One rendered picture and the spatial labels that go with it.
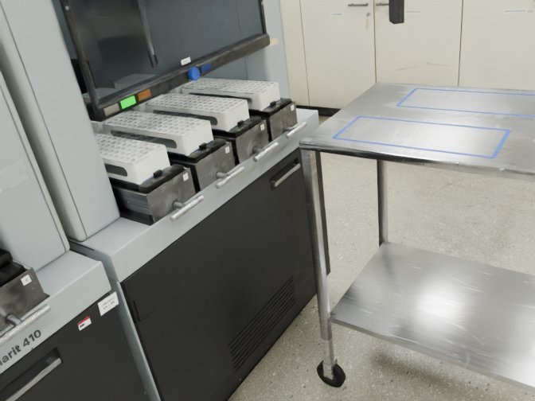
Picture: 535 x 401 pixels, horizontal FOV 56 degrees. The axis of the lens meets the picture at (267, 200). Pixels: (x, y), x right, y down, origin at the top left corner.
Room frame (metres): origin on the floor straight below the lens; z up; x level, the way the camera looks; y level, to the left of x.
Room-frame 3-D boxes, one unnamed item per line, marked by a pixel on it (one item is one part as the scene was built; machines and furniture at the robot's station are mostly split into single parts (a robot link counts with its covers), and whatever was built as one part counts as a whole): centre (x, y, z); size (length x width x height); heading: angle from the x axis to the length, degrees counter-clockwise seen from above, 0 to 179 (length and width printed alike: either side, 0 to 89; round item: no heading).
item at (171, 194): (1.18, 0.45, 0.78); 0.73 x 0.14 x 0.09; 51
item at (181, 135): (1.21, 0.25, 0.83); 0.30 x 0.10 x 0.06; 51
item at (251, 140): (1.42, 0.26, 0.78); 0.73 x 0.14 x 0.09; 51
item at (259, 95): (1.45, 0.06, 0.83); 0.30 x 0.10 x 0.06; 51
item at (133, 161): (1.10, 0.35, 0.83); 0.30 x 0.10 x 0.06; 51
